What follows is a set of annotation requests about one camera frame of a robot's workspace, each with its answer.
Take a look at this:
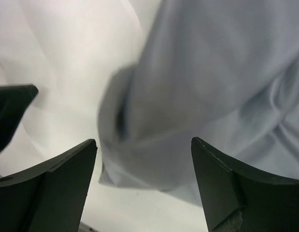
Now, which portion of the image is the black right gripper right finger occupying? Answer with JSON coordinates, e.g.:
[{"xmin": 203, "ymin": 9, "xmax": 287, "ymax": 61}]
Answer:
[{"xmin": 191, "ymin": 137, "xmax": 299, "ymax": 232}]

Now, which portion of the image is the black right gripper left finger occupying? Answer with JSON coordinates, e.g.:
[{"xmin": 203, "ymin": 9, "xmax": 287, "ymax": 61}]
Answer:
[{"xmin": 0, "ymin": 139, "xmax": 97, "ymax": 232}]

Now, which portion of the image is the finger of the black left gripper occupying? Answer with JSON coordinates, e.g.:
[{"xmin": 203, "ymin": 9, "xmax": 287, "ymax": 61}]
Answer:
[{"xmin": 0, "ymin": 85, "xmax": 39, "ymax": 152}]

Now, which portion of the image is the grey pillowcase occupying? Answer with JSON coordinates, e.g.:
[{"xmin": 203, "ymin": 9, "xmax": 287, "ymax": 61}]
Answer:
[{"xmin": 98, "ymin": 0, "xmax": 299, "ymax": 206}]

